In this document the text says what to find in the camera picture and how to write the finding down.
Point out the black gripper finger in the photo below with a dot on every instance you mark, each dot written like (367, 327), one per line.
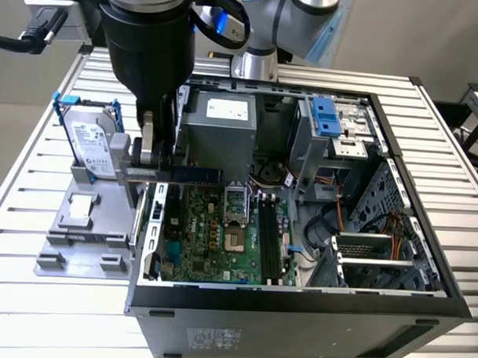
(166, 137)

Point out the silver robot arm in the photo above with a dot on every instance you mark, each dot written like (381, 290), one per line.
(264, 23)

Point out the RAM slot with white clips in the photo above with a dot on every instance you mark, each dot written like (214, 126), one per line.
(277, 239)
(267, 239)

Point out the grey power supply unit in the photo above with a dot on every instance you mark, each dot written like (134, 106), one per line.
(224, 143)

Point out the brass tipped black connector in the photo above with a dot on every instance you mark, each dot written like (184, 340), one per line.
(212, 54)

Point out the hard disk in blue carrier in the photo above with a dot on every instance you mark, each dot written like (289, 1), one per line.
(89, 142)

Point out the white four-pin connector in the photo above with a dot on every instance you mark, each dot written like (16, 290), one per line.
(211, 206)

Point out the square copper choke coil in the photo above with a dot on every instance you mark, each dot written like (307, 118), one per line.
(213, 224)
(212, 245)
(213, 235)

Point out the grey parts rack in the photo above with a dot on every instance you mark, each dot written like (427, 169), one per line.
(100, 221)

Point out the green motherboard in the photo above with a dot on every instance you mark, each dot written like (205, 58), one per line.
(197, 240)

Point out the silver CPU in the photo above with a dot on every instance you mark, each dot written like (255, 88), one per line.
(80, 207)

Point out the blue rear port block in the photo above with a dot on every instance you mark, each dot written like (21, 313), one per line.
(173, 251)

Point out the CPU socket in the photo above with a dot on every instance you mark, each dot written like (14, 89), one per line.
(236, 241)

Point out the black square chip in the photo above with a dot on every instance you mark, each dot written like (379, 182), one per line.
(198, 266)

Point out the grey metal drive cage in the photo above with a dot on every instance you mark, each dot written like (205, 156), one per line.
(303, 150)

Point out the blue plastic drive latch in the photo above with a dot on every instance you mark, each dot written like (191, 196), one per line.
(327, 125)

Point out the blue expansion slot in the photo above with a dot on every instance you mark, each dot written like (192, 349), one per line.
(241, 282)

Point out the black open PC case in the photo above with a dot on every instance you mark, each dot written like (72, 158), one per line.
(257, 329)

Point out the metal disk bay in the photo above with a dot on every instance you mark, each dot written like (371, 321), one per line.
(377, 262)

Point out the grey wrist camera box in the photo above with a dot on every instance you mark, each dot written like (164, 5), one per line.
(77, 20)

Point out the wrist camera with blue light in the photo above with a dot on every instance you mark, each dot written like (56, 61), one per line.
(232, 29)

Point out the aluminium frame stand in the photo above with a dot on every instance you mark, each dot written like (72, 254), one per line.
(475, 97)

